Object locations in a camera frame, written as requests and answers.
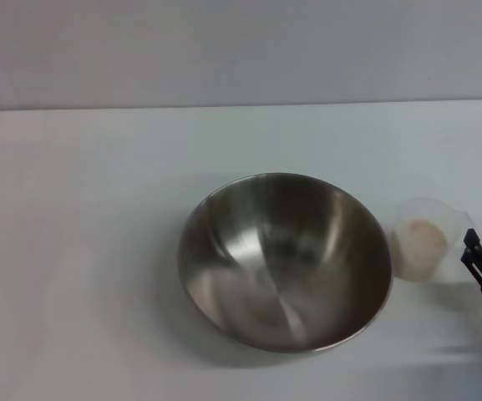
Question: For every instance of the clear plastic measuring cup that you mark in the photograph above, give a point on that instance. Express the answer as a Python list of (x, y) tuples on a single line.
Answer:
[(432, 209)]

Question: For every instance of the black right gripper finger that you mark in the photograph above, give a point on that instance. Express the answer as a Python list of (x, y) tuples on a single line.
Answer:
[(471, 262), (473, 240)]

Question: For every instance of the white rice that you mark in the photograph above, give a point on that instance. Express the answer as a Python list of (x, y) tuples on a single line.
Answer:
[(419, 240)]

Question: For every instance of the stainless steel mixing bowl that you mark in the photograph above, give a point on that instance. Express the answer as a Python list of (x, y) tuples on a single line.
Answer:
[(282, 259)]

